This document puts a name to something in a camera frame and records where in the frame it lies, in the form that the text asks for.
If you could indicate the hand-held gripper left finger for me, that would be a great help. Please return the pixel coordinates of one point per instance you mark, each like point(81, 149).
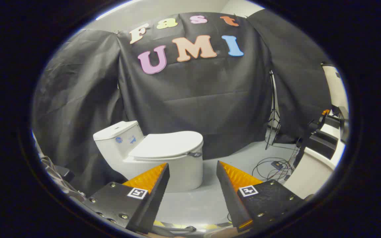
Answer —
point(155, 195)

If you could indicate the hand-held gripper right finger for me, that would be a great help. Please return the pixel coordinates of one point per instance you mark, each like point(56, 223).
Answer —
point(230, 195)

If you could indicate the white toilet lid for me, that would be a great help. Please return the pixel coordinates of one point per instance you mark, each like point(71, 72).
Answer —
point(167, 143)

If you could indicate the white toilet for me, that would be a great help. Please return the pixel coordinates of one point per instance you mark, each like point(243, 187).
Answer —
point(185, 173)

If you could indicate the white toilet seat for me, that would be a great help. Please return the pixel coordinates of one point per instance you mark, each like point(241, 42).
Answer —
point(164, 159)

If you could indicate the small black adapter box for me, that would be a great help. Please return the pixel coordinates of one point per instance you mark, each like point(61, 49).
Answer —
point(277, 165)

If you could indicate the white table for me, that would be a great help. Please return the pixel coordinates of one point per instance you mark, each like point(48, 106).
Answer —
point(309, 172)

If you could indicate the grey crumpled cloth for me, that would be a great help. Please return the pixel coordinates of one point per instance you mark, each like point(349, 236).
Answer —
point(56, 180)

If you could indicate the black tripod stand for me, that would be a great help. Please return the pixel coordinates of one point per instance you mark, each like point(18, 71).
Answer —
point(274, 102)

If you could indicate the black backdrop cloth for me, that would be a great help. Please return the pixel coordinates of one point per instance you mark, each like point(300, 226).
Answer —
point(193, 99)

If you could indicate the black equipment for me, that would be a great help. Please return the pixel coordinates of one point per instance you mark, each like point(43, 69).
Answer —
point(319, 142)

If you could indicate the white upright panel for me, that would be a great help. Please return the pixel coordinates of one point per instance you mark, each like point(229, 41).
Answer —
point(336, 86)

